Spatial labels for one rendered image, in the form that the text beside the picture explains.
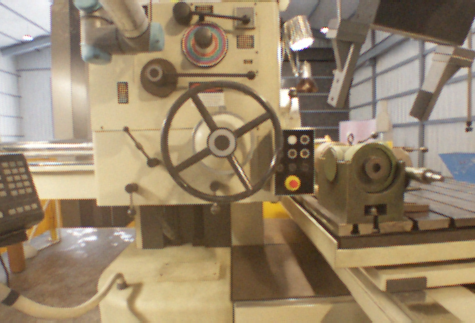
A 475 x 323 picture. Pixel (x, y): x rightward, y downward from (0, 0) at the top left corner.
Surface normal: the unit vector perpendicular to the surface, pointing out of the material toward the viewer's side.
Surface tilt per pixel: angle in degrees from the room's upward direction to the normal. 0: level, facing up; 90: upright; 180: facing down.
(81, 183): 90
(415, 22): 113
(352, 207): 90
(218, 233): 90
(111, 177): 90
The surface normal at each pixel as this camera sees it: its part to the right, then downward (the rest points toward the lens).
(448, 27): 0.07, 0.47
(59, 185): 0.03, 0.07
